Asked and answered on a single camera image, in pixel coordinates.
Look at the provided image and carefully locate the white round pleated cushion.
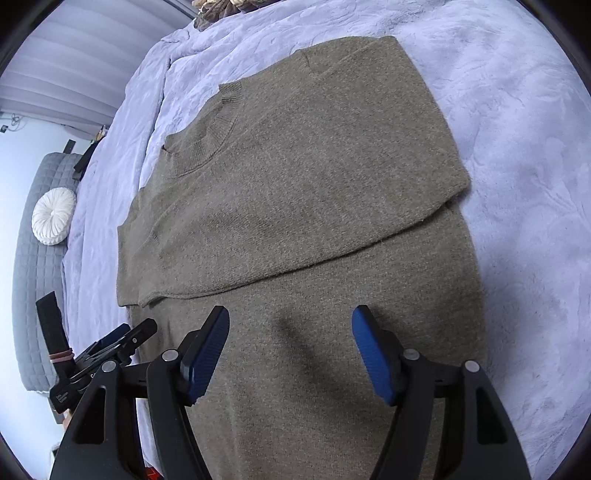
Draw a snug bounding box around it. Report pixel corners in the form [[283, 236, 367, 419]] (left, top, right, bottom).
[[31, 187, 77, 246]]

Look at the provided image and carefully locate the grey quilted headboard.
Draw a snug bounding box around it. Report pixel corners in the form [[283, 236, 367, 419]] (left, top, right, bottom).
[[12, 153, 81, 395]]

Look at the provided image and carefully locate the lavender plush bed blanket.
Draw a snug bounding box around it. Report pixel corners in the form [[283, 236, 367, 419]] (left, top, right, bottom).
[[63, 1, 590, 478]]

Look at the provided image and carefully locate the olive knit sweater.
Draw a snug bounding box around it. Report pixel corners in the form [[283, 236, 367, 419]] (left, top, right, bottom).
[[116, 37, 487, 479]]

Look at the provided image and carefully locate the cream striped clothes pile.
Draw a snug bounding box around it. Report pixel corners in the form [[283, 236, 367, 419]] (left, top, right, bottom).
[[191, 0, 277, 31]]

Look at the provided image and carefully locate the grey window curtain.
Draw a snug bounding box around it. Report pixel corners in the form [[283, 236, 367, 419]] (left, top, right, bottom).
[[1, 1, 195, 136]]

